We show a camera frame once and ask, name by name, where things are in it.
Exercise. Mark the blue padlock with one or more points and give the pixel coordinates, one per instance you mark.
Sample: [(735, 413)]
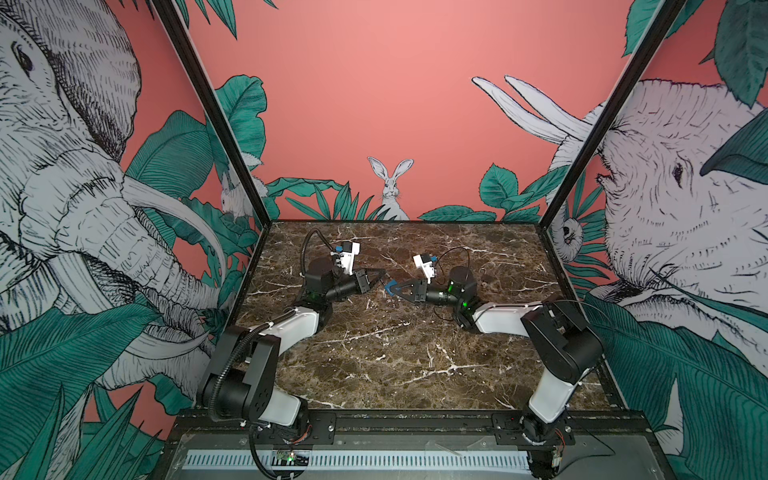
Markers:
[(389, 287)]

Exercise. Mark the small green circuit board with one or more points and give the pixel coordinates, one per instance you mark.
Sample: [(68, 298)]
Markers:
[(290, 459)]

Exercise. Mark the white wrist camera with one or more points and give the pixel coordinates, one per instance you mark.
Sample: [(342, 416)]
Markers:
[(344, 256), (427, 264)]

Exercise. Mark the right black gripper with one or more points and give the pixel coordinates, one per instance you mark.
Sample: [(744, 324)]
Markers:
[(422, 294)]

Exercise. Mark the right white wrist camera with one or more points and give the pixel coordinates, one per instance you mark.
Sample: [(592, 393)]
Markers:
[(427, 264)]

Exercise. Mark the black frame post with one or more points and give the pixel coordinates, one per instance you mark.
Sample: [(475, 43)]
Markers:
[(171, 20), (661, 22)]

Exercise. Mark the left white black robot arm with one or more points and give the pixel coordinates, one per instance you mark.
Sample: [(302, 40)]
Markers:
[(240, 380)]

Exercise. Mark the white perforated cable tray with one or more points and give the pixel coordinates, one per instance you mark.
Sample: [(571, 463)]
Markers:
[(338, 460)]

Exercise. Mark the left black frame post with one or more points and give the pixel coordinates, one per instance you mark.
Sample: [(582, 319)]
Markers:
[(171, 20)]

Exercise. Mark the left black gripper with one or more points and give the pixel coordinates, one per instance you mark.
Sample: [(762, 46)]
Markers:
[(360, 282)]

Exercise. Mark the right black frame post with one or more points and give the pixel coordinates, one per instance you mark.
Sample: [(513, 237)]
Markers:
[(661, 22)]

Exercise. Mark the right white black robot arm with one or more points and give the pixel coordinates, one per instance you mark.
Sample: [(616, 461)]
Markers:
[(560, 333)]

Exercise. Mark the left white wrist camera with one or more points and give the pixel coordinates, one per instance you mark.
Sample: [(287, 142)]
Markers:
[(344, 256)]

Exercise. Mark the black front mounting rail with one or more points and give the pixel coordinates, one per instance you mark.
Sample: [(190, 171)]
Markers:
[(500, 427)]

